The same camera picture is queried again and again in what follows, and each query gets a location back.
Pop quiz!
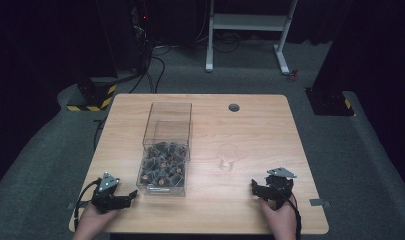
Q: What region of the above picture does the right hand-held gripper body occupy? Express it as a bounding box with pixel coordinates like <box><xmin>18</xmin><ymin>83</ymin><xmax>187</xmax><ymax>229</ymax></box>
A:
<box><xmin>260</xmin><ymin>167</ymin><xmax>298</xmax><ymax>210</ymax></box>

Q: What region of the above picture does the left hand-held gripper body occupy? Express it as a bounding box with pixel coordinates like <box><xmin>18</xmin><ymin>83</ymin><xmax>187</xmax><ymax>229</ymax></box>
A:
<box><xmin>90</xmin><ymin>171</ymin><xmax>132</xmax><ymax>215</ymax></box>

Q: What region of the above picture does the person's left hand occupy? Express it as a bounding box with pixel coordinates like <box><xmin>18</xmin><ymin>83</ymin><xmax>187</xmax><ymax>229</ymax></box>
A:
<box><xmin>77</xmin><ymin>201</ymin><xmax>120</xmax><ymax>235</ymax></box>

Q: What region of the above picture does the person's right hand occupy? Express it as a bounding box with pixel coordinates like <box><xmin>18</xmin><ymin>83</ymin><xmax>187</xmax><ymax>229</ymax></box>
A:
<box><xmin>257</xmin><ymin>195</ymin><xmax>298</xmax><ymax>236</ymax></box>

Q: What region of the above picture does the clear glass cup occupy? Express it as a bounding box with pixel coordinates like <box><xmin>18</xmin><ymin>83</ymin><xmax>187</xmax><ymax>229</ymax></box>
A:
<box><xmin>217</xmin><ymin>143</ymin><xmax>240</xmax><ymax>172</ymax></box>

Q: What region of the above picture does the pile of dark triangular packets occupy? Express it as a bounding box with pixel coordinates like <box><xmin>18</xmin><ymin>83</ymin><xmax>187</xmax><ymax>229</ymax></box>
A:
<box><xmin>138</xmin><ymin>141</ymin><xmax>189</xmax><ymax>188</ymax></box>

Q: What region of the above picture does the clear plastic box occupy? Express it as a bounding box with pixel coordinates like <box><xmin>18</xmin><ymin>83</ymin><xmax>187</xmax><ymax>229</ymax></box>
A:
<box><xmin>135</xmin><ymin>101</ymin><xmax>194</xmax><ymax>198</ymax></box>

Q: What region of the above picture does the black yellow striped stand base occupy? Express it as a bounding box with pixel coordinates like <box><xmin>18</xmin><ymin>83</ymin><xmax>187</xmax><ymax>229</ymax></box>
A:
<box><xmin>66</xmin><ymin>76</ymin><xmax>119</xmax><ymax>113</ymax></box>

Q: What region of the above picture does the black stand base yellow mark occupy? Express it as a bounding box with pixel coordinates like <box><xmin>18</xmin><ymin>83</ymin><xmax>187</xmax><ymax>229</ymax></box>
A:
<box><xmin>304</xmin><ymin>86</ymin><xmax>356</xmax><ymax>117</ymax></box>

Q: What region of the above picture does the small red floor object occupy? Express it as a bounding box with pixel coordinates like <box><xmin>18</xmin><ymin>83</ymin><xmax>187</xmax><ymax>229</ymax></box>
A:
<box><xmin>287</xmin><ymin>68</ymin><xmax>300</xmax><ymax>83</ymax></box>

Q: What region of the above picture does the white metal stand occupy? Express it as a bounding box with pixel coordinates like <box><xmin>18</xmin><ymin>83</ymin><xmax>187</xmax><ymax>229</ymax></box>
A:
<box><xmin>204</xmin><ymin>0</ymin><xmax>300</xmax><ymax>76</ymax></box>

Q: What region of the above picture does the dark equipment rack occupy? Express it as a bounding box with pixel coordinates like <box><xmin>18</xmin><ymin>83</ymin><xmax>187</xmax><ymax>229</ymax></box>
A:
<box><xmin>128</xmin><ymin>0</ymin><xmax>156</xmax><ymax>69</ymax></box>

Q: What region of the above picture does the dark curtain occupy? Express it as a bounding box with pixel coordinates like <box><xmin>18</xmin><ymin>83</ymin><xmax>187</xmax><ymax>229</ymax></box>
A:
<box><xmin>309</xmin><ymin>0</ymin><xmax>405</xmax><ymax>101</ymax></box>
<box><xmin>0</xmin><ymin>0</ymin><xmax>119</xmax><ymax>111</ymax></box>

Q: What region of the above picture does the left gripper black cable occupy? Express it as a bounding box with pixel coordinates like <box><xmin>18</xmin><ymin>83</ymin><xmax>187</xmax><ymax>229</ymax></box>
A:
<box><xmin>73</xmin><ymin>177</ymin><xmax>103</xmax><ymax>232</ymax></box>

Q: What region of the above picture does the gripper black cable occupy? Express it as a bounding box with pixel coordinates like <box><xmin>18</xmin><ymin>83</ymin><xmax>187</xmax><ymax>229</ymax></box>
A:
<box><xmin>73</xmin><ymin>177</ymin><xmax>103</xmax><ymax>232</ymax></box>
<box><xmin>275</xmin><ymin>185</ymin><xmax>303</xmax><ymax>240</ymax></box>

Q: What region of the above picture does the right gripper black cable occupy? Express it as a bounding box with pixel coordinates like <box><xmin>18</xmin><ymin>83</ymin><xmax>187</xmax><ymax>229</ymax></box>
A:
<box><xmin>275</xmin><ymin>185</ymin><xmax>303</xmax><ymax>240</ymax></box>

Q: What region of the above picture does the black cable beside table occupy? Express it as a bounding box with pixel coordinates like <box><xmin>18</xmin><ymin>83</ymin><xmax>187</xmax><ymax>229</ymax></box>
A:
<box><xmin>92</xmin><ymin>115</ymin><xmax>109</xmax><ymax>152</ymax></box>

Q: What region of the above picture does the black floor cable bundle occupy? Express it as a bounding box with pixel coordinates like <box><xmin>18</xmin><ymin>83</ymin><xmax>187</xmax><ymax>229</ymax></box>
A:
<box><xmin>116</xmin><ymin>43</ymin><xmax>178</xmax><ymax>95</ymax></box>

